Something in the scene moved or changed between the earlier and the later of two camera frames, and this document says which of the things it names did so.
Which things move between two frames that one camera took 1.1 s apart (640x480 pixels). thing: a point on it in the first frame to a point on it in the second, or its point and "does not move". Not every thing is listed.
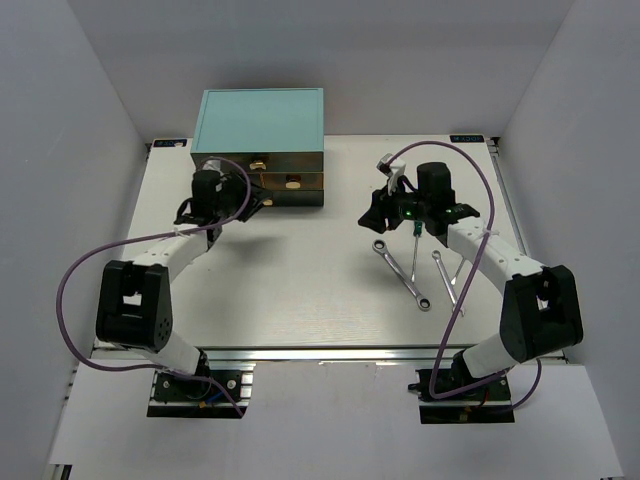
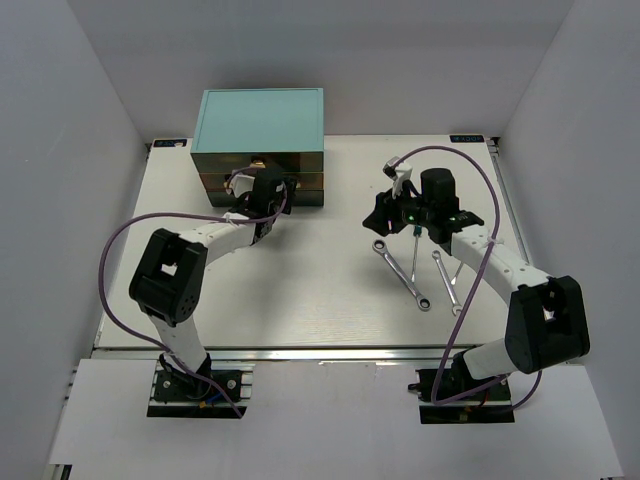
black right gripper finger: [379, 211] does not move
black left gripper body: [232, 196] to [289, 183]
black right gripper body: [410, 206] does not move
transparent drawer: [295, 198] does not move
